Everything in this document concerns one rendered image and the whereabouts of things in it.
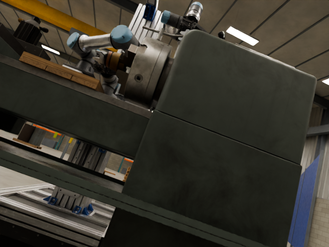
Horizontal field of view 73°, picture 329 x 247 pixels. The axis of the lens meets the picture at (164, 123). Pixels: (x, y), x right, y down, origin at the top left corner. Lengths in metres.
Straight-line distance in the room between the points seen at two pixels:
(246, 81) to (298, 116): 0.25
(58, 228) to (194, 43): 1.22
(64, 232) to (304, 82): 1.43
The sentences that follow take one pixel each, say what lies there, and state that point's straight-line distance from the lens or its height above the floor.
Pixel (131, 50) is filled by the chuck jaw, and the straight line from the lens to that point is 1.00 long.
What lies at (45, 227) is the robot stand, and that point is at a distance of 1.55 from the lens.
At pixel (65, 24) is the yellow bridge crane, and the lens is 12.89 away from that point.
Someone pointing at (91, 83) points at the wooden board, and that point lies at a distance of 0.90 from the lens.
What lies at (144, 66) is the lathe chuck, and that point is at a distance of 0.95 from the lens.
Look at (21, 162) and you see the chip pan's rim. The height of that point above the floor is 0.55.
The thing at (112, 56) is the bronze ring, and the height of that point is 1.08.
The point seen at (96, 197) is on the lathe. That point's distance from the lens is 0.71.
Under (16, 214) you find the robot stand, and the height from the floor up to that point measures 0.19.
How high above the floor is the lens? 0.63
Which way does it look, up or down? 14 degrees up
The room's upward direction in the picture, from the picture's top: 20 degrees clockwise
